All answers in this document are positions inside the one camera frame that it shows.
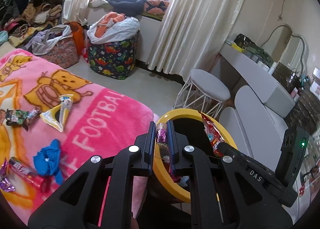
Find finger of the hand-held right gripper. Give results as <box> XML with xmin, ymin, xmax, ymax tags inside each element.
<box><xmin>217</xmin><ymin>142</ymin><xmax>248</xmax><ymax>172</ymax></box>

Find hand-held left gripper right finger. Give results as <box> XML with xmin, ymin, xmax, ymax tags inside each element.
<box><xmin>167</xmin><ymin>120</ymin><xmax>293</xmax><ymax>229</ymax></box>

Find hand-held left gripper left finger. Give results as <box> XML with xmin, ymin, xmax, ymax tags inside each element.
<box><xmin>27</xmin><ymin>121</ymin><xmax>157</xmax><ymax>229</ymax></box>

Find purple striped snack wrapper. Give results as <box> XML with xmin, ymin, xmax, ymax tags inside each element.
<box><xmin>155</xmin><ymin>123</ymin><xmax>170</xmax><ymax>162</ymax></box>

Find red snack packet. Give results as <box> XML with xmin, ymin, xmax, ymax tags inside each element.
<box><xmin>201</xmin><ymin>112</ymin><xmax>225</xmax><ymax>157</ymax></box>

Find yellow black trash bin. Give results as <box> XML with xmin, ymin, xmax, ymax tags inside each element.
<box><xmin>152</xmin><ymin>109</ymin><xmax>238</xmax><ymax>204</ymax></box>

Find yellow white triangular wrapper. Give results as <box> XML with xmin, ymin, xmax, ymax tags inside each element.
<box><xmin>40</xmin><ymin>94</ymin><xmax>75</xmax><ymax>132</ymax></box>

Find blue plastic wrapper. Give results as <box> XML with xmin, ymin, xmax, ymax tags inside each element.
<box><xmin>33</xmin><ymin>139</ymin><xmax>64</xmax><ymax>185</ymax></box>

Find red snack tube wrapper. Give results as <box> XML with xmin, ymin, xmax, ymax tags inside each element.
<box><xmin>9</xmin><ymin>157</ymin><xmax>49</xmax><ymax>193</ymax></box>

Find dark green candy wrapper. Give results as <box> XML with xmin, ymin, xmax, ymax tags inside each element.
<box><xmin>5</xmin><ymin>107</ymin><xmax>42</xmax><ymax>131</ymax></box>

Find purple shiny candy wrapper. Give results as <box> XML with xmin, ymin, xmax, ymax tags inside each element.
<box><xmin>0</xmin><ymin>158</ymin><xmax>16</xmax><ymax>192</ymax></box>

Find white rounded chair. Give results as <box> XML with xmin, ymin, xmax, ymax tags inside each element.
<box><xmin>219</xmin><ymin>85</ymin><xmax>292</xmax><ymax>169</ymax></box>

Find dark patterned box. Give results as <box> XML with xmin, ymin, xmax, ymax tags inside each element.
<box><xmin>284</xmin><ymin>89</ymin><xmax>320</xmax><ymax>136</ymax></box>

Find pink printed blanket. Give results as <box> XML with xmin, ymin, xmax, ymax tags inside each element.
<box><xmin>0</xmin><ymin>48</ymin><xmax>160</xmax><ymax>227</ymax></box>

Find white dressing table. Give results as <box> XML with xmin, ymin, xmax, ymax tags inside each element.
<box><xmin>219</xmin><ymin>43</ymin><xmax>297</xmax><ymax>112</ymax></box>

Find dinosaur print storage bag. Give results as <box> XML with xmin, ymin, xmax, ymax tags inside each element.
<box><xmin>86</xmin><ymin>30</ymin><xmax>140</xmax><ymax>80</ymax></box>

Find green glossy bag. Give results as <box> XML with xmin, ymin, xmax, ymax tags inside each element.
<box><xmin>232</xmin><ymin>33</ymin><xmax>273</xmax><ymax>66</ymax></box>

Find arched white mirror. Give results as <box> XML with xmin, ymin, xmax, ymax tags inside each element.
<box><xmin>260</xmin><ymin>23</ymin><xmax>309</xmax><ymax>87</ymax></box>

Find white bag of orange clothes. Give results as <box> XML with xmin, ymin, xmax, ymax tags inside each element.
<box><xmin>87</xmin><ymin>12</ymin><xmax>140</xmax><ymax>44</ymax></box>

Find wide cream curtain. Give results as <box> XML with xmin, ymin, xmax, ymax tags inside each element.
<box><xmin>146</xmin><ymin>0</ymin><xmax>253</xmax><ymax>84</ymax></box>

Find pink floral fabric bag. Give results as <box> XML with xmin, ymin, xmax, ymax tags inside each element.
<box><xmin>41</xmin><ymin>36</ymin><xmax>80</xmax><ymax>69</ymax></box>

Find clothes on window sill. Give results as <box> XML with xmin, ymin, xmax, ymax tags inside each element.
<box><xmin>89</xmin><ymin>0</ymin><xmax>170</xmax><ymax>17</ymax></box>

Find grey white garment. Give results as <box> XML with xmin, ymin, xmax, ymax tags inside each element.
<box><xmin>25</xmin><ymin>24</ymin><xmax>73</xmax><ymax>56</ymax></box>

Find white wire stool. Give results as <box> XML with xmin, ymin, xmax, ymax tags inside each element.
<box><xmin>172</xmin><ymin>69</ymin><xmax>232</xmax><ymax>119</ymax></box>

